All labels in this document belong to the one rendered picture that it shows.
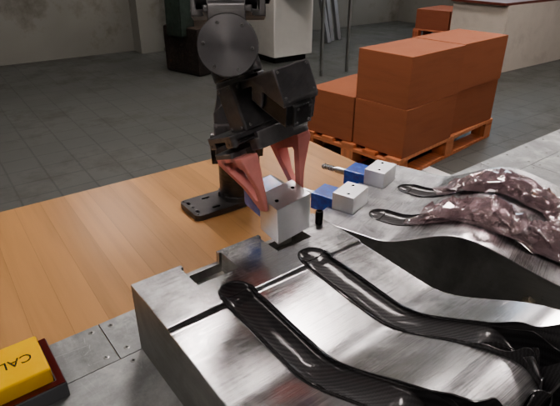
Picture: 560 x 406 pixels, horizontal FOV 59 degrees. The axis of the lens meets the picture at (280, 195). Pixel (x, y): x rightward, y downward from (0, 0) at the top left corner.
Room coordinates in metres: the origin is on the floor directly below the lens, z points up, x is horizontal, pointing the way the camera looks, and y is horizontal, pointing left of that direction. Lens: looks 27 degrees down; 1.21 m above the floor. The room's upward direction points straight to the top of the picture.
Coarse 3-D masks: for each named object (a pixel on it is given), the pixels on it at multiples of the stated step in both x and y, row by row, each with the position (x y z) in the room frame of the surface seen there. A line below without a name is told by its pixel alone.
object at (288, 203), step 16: (272, 192) 0.52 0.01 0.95; (288, 192) 0.52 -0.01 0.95; (304, 192) 0.52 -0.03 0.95; (256, 208) 0.54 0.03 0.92; (272, 208) 0.50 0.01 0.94; (288, 208) 0.50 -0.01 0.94; (304, 208) 0.52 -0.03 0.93; (272, 224) 0.50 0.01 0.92; (288, 224) 0.51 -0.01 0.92; (304, 224) 0.52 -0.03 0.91
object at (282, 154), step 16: (272, 128) 0.52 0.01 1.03; (288, 128) 0.53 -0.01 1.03; (304, 128) 0.54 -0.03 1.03; (256, 144) 0.51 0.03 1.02; (272, 144) 0.58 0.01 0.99; (288, 144) 0.55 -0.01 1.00; (304, 144) 0.54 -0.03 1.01; (288, 160) 0.57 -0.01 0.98; (304, 160) 0.54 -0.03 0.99; (288, 176) 0.55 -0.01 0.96
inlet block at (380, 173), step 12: (324, 168) 0.82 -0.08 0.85; (336, 168) 0.81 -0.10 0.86; (348, 168) 0.78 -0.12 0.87; (360, 168) 0.78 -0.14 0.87; (372, 168) 0.75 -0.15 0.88; (384, 168) 0.75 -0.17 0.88; (348, 180) 0.77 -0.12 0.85; (360, 180) 0.76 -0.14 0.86; (372, 180) 0.74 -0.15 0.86; (384, 180) 0.74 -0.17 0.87
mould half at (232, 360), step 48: (336, 240) 0.52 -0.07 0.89; (144, 288) 0.42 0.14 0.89; (192, 288) 0.42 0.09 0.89; (288, 288) 0.43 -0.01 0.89; (384, 288) 0.43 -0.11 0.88; (432, 288) 0.43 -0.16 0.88; (144, 336) 0.41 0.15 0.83; (192, 336) 0.35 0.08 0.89; (240, 336) 0.35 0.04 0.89; (336, 336) 0.36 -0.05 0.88; (384, 336) 0.35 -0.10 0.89; (192, 384) 0.32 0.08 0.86; (240, 384) 0.30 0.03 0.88; (288, 384) 0.30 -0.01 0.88; (432, 384) 0.26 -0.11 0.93; (480, 384) 0.25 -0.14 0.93; (528, 384) 0.25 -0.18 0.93
